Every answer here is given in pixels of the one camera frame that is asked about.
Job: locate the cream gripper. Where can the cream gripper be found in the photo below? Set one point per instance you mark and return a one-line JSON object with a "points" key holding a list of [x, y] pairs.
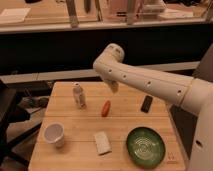
{"points": [[113, 85]]}

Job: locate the clear plastic bottle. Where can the clear plastic bottle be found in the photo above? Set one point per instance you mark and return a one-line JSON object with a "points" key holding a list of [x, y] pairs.
{"points": [[79, 95]]}

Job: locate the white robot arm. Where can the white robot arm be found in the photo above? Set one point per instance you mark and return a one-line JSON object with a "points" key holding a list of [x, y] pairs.
{"points": [[193, 95]]}

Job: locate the orange carrot toy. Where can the orange carrot toy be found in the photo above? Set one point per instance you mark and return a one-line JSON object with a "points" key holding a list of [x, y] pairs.
{"points": [[106, 108]]}

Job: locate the black rectangular device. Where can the black rectangular device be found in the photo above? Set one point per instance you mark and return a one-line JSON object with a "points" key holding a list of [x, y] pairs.
{"points": [[146, 104]]}

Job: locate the white folded cloth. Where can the white folded cloth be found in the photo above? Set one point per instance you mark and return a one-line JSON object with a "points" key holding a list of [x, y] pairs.
{"points": [[102, 143]]}

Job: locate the green bowl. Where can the green bowl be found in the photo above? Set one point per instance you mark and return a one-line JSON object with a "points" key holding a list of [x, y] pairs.
{"points": [[145, 147]]}

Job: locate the white paper cup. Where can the white paper cup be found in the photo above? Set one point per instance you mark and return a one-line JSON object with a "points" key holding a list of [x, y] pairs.
{"points": [[54, 134]]}

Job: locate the white paper sheet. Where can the white paper sheet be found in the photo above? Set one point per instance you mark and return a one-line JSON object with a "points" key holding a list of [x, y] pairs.
{"points": [[13, 15]]}

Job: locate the metal frame post right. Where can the metal frame post right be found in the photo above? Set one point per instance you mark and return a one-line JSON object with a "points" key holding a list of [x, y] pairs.
{"points": [[130, 12]]}

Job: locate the metal frame post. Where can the metal frame post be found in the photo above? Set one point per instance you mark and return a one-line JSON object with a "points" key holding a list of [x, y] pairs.
{"points": [[130, 12], [72, 13]]}

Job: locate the metal frame post left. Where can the metal frame post left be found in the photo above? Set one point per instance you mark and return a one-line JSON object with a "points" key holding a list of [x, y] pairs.
{"points": [[72, 13]]}

